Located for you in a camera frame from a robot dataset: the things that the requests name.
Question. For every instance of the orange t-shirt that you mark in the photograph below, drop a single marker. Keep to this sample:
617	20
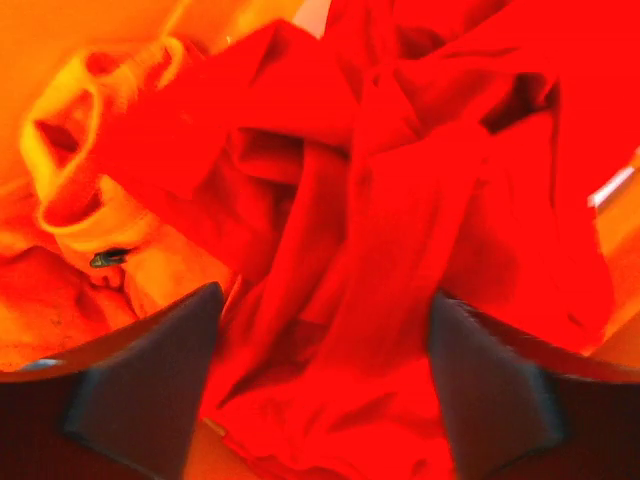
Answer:
80	257

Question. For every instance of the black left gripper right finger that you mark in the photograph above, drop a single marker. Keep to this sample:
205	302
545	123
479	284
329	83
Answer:
496	406

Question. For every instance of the red t-shirt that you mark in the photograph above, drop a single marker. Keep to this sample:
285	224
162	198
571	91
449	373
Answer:
416	146

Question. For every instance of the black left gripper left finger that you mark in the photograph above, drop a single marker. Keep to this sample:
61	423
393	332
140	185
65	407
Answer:
139	406

